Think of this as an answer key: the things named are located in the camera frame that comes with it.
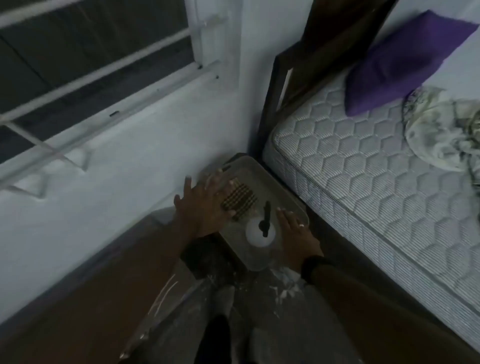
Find person's right hand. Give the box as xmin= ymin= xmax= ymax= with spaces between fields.
xmin=276 ymin=207 xmax=324 ymax=273

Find person's left hand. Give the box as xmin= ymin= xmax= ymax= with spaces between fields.
xmin=174 ymin=170 xmax=241 ymax=241

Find white spray bottle black trigger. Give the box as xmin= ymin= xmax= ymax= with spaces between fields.
xmin=245 ymin=201 xmax=277 ymax=248

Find checkered cleaning cloth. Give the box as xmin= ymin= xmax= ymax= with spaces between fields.
xmin=220 ymin=182 xmax=259 ymax=221

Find person's right forearm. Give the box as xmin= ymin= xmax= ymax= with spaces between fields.
xmin=309 ymin=262 xmax=480 ymax=364

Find person's left forearm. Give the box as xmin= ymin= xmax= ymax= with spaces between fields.
xmin=0 ymin=211 xmax=203 ymax=364

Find person's black trouser legs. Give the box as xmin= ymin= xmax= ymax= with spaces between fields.
xmin=194 ymin=314 xmax=235 ymax=364

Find black wristwatch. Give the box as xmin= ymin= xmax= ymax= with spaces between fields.
xmin=299 ymin=254 xmax=331 ymax=286

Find white shoe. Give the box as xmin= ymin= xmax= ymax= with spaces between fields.
xmin=211 ymin=284 xmax=236 ymax=320

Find hexagon quilted grey mattress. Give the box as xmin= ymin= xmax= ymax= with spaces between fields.
xmin=262 ymin=67 xmax=480 ymax=353

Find white patterned cloth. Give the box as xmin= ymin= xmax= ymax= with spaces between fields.
xmin=401 ymin=86 xmax=480 ymax=188

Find dark wooden headboard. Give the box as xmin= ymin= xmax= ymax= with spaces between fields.
xmin=254 ymin=0 xmax=398 ymax=158

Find purple pillow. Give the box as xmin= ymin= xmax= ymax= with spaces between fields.
xmin=344 ymin=9 xmax=480 ymax=117

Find white barred window frame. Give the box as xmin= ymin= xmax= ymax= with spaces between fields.
xmin=0 ymin=0 xmax=241 ymax=200

